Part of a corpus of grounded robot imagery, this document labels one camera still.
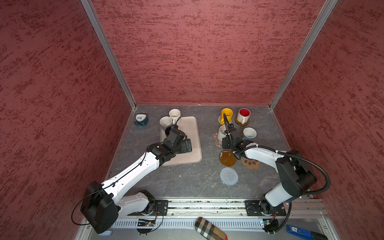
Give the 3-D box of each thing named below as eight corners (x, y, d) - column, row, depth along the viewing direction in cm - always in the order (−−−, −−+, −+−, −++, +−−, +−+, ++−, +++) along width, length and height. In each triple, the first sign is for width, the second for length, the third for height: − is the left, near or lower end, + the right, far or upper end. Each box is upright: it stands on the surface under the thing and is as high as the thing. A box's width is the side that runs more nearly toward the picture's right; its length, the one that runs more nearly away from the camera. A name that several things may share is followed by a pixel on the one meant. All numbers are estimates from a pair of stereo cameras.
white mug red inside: (238, 127, 109) (241, 119, 102) (235, 115, 117) (238, 107, 110) (249, 127, 109) (253, 119, 103) (246, 115, 117) (249, 107, 110)
